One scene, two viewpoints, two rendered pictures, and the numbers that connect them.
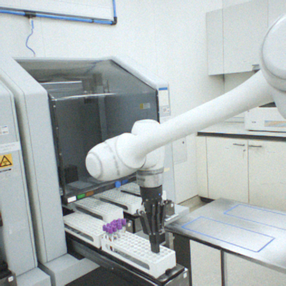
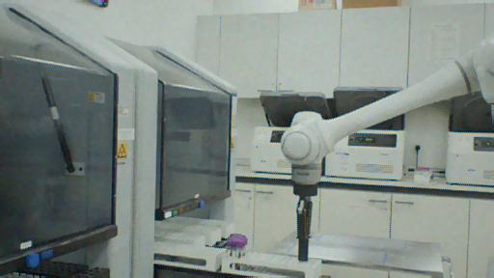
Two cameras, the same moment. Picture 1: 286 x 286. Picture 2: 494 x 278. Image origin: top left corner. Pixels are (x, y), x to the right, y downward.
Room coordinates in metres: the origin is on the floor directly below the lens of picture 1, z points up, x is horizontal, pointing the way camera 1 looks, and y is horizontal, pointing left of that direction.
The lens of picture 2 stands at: (-0.29, 0.88, 1.28)
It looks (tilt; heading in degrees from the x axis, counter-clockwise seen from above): 2 degrees down; 332
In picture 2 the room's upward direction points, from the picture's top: 2 degrees clockwise
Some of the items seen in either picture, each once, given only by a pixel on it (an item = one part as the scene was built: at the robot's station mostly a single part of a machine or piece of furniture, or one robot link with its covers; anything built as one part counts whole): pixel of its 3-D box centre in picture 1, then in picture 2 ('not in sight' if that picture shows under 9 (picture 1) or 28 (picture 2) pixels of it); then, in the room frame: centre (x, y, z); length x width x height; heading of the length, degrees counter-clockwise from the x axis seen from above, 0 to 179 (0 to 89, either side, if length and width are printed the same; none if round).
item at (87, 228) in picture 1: (87, 229); (178, 257); (1.32, 0.27, 0.83); 0.30 x 0.10 x 0.06; 43
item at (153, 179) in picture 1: (149, 176); (306, 173); (1.02, -0.01, 1.13); 0.09 x 0.09 x 0.06
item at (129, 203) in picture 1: (120, 201); (181, 235); (1.63, 0.15, 0.83); 0.30 x 0.10 x 0.06; 43
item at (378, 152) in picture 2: not in sight; (368, 131); (2.87, -1.84, 1.24); 0.62 x 0.56 x 0.69; 134
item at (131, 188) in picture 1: (141, 194); (198, 228); (1.74, 0.04, 0.83); 0.30 x 0.10 x 0.06; 43
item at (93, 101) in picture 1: (84, 119); (143, 121); (1.68, 0.30, 1.28); 0.61 x 0.51 x 0.63; 133
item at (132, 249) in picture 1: (136, 252); (270, 267); (1.09, 0.06, 0.83); 0.30 x 0.10 x 0.06; 43
